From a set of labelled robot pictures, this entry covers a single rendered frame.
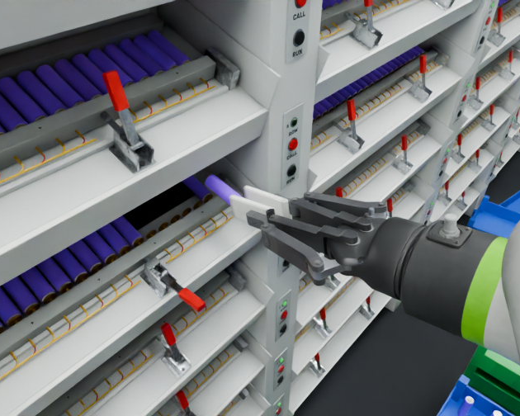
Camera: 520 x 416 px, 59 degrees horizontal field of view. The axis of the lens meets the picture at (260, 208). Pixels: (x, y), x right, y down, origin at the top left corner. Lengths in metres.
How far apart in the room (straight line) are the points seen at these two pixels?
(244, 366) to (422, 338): 0.89
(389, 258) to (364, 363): 1.19
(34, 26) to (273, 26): 0.26
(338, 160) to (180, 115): 0.36
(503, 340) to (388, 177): 0.75
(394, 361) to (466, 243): 1.24
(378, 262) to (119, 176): 0.26
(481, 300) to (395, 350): 1.27
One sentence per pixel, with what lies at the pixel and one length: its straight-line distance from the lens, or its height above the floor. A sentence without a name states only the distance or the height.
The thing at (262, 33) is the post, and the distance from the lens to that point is 0.54.
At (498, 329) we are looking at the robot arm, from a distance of 0.40.
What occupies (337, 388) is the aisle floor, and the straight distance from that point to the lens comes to 1.54.
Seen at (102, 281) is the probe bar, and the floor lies 0.93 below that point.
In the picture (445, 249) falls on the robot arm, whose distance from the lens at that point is 0.41.
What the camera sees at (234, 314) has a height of 0.71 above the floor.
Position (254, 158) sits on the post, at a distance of 0.62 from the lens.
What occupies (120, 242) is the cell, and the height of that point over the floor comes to 0.94.
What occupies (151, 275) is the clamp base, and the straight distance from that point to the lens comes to 0.58.
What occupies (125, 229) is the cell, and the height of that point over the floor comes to 0.94.
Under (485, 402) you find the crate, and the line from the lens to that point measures 1.20.
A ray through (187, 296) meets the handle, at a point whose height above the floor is 0.91.
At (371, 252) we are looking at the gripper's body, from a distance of 0.43.
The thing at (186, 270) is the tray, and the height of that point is 0.89.
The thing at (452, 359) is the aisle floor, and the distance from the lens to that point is 1.70.
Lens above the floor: 1.34
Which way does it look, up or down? 40 degrees down
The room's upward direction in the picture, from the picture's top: straight up
